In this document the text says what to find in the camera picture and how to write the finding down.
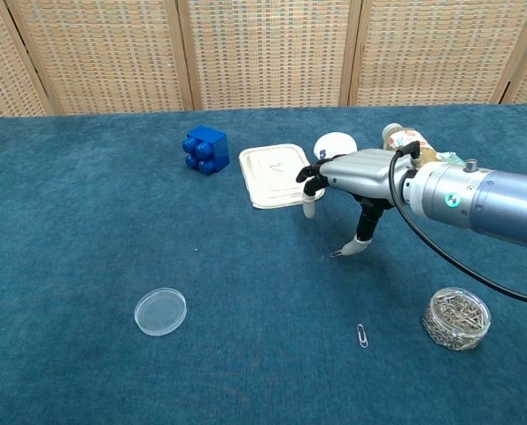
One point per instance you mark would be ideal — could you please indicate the blue table cloth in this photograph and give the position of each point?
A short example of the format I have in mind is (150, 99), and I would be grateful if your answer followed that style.
(112, 221)

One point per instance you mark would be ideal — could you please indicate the white rectangular tray lid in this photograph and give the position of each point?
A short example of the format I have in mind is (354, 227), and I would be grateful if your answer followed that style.
(272, 177)

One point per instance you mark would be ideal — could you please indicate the white paper cup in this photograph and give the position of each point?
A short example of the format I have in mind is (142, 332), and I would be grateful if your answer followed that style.
(334, 142)

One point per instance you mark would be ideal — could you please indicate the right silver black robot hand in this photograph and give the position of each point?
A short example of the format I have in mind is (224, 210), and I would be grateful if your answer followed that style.
(365, 172)

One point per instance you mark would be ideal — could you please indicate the clear round plastic lid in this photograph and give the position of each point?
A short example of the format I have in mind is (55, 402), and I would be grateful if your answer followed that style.
(160, 310)

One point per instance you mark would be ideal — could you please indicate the woven wooden folding screen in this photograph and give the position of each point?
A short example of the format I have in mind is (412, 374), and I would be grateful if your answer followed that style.
(267, 53)

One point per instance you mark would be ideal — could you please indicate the yellow drink plastic bottle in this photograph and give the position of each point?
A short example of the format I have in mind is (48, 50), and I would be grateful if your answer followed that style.
(393, 135)

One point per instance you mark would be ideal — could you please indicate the blue toy building brick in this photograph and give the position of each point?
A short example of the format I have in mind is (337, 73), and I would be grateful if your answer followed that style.
(212, 144)

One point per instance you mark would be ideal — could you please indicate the clear tub of paperclips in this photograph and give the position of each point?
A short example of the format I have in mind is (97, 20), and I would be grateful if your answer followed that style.
(455, 319)

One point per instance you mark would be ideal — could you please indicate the silver paperclip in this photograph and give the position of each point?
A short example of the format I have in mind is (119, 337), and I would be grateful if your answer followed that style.
(334, 254)
(362, 336)

